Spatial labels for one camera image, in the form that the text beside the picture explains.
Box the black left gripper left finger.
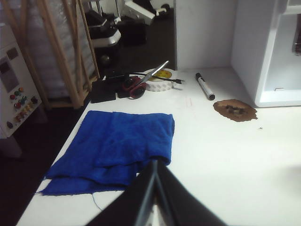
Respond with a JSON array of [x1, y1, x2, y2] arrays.
[[87, 159, 156, 226]]

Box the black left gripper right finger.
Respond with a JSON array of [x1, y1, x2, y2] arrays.
[[155, 160, 228, 226]]

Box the white water dispenser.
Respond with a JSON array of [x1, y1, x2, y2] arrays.
[[230, 0, 301, 108]]

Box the blue cloth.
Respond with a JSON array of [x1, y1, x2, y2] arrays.
[[35, 110, 176, 196]]

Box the brown stain patch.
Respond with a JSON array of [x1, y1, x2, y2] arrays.
[[213, 99, 258, 122]]

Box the black flat case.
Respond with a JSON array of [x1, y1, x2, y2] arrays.
[[90, 80, 118, 104]]

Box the black marker pen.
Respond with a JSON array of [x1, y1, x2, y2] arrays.
[[195, 72, 216, 101]]

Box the white tape roll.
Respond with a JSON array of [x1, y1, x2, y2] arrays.
[[141, 69, 174, 92]]

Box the white control cabinet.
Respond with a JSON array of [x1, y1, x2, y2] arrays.
[[0, 22, 44, 139]]

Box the white backdrop board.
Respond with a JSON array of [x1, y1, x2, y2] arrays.
[[175, 0, 236, 70]]

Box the black and white mobile robot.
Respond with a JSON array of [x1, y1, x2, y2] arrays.
[[85, 9, 122, 48]]

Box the wooden crate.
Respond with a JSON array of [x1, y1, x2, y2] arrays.
[[0, 0, 101, 111]]

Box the red handled scissors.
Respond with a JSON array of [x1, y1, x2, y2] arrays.
[[121, 60, 170, 99]]

